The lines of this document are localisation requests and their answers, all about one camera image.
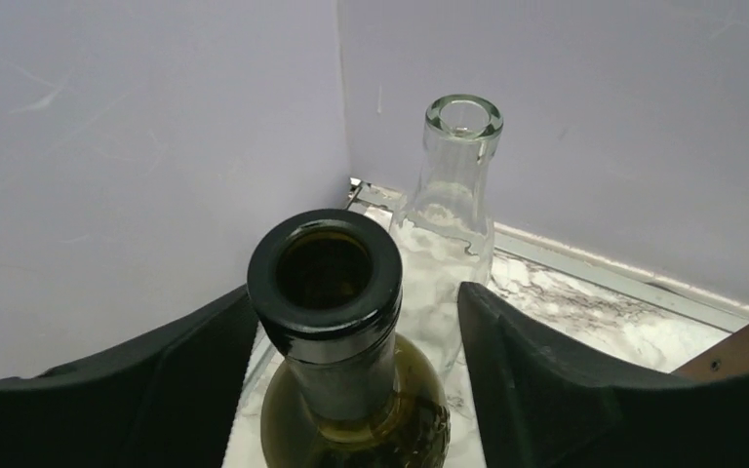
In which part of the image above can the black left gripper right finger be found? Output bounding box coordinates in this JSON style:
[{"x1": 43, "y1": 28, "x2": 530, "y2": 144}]
[{"x1": 457, "y1": 282, "x2": 749, "y2": 467}]

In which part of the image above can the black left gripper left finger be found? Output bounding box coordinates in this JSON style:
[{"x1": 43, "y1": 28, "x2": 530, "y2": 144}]
[{"x1": 0, "y1": 288, "x2": 257, "y2": 467}]

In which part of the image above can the clear glass bottle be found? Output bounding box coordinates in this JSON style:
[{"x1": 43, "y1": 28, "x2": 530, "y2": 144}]
[{"x1": 389, "y1": 94, "x2": 503, "y2": 376}]

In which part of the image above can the green wine bottle cream label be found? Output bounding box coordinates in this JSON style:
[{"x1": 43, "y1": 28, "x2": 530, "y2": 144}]
[{"x1": 246, "y1": 209, "x2": 451, "y2": 467}]

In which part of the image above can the brown wooden wine rack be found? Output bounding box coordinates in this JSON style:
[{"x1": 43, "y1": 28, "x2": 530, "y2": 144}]
[{"x1": 672, "y1": 324, "x2": 749, "y2": 382}]

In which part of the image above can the aluminium frame rail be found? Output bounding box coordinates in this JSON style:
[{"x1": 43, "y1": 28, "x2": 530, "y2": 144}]
[{"x1": 345, "y1": 177, "x2": 749, "y2": 334}]

